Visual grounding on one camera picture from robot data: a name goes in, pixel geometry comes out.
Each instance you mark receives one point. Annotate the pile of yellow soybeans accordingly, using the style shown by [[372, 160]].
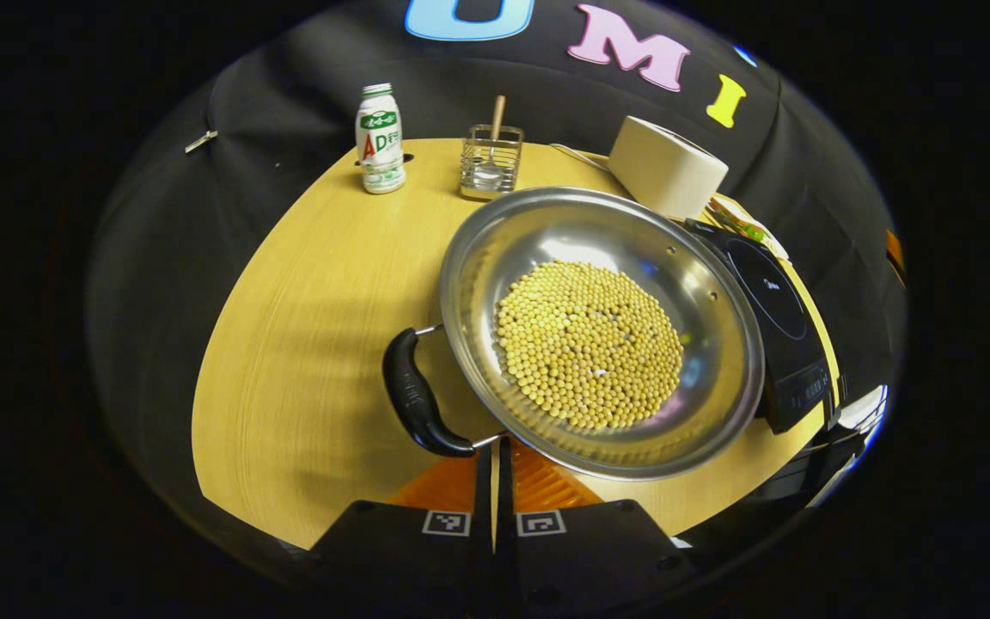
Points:
[[589, 344]]

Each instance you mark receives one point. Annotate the black induction cooktop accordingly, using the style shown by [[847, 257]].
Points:
[[770, 292]]

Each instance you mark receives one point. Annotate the white green-label drink bottle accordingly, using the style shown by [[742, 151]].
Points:
[[381, 163]]

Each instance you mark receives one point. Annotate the silver metal clip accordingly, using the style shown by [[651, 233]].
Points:
[[201, 141]]

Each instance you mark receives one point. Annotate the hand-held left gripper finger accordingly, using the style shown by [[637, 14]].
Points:
[[484, 499], [504, 499]]

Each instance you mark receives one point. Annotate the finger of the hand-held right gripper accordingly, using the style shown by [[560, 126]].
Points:
[[894, 254]]

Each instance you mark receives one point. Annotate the white toaster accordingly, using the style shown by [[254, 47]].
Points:
[[667, 168]]

